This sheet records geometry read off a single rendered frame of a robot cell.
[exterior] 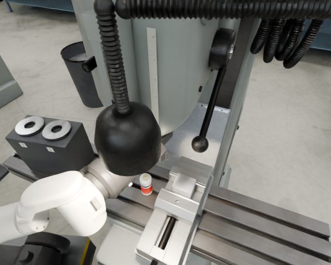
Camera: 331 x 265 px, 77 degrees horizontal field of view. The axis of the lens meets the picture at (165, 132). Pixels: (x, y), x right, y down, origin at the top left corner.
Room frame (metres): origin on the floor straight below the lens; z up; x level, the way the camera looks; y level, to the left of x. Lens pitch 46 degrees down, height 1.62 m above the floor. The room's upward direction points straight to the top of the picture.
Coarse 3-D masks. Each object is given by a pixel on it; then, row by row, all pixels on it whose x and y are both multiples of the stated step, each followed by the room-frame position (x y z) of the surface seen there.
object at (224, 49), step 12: (216, 36) 0.35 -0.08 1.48; (228, 36) 0.35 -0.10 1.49; (216, 48) 0.34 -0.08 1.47; (228, 48) 0.34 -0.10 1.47; (216, 60) 0.33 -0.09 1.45; (228, 60) 0.35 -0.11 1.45; (216, 84) 0.31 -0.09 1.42; (216, 96) 0.30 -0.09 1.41; (204, 120) 0.26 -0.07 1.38; (204, 132) 0.25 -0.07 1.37; (192, 144) 0.23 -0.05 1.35; (204, 144) 0.23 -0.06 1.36
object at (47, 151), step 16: (16, 128) 0.50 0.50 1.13; (32, 128) 0.50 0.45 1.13; (48, 128) 0.50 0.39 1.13; (64, 128) 0.50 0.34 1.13; (80, 128) 0.52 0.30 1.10; (16, 144) 0.46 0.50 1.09; (32, 144) 0.45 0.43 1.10; (48, 144) 0.44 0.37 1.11; (64, 144) 0.44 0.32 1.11; (80, 144) 0.49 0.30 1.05; (32, 160) 0.46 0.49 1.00; (48, 160) 0.44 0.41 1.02; (64, 160) 0.43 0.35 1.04; (80, 160) 0.46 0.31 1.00
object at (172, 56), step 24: (72, 0) 0.32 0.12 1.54; (144, 24) 0.26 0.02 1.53; (168, 24) 0.26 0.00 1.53; (192, 24) 0.27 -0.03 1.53; (216, 24) 0.38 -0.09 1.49; (144, 48) 0.27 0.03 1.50; (168, 48) 0.26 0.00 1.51; (192, 48) 0.27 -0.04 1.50; (96, 72) 0.30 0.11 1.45; (144, 72) 0.27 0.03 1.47; (168, 72) 0.26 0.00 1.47; (192, 72) 0.27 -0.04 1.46; (144, 96) 0.27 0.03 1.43; (168, 96) 0.26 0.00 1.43; (192, 96) 0.28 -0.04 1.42; (168, 120) 0.26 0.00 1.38
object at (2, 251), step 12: (0, 252) 0.26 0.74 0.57; (12, 252) 0.26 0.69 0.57; (24, 252) 0.24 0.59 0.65; (36, 252) 0.25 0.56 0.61; (48, 252) 0.26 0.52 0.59; (0, 264) 0.22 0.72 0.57; (12, 264) 0.22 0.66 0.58; (24, 264) 0.21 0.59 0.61; (36, 264) 0.21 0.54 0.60; (48, 264) 0.22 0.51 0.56
